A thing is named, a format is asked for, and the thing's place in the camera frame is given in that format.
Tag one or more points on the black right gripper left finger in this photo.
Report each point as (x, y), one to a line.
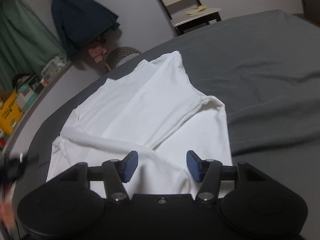
(115, 174)

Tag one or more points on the green curtain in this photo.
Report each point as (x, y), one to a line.
(27, 45)

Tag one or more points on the yellow cloth on chair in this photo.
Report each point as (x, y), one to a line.
(196, 10)

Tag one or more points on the dark teal hanging jacket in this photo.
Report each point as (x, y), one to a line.
(80, 22)

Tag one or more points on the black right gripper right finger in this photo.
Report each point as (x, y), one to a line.
(206, 172)

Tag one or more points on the yellow cardboard box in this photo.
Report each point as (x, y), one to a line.
(10, 114)

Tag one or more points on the grey bed sheet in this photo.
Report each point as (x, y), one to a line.
(265, 69)

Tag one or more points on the white long-sleeve shirt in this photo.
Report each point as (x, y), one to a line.
(155, 111)

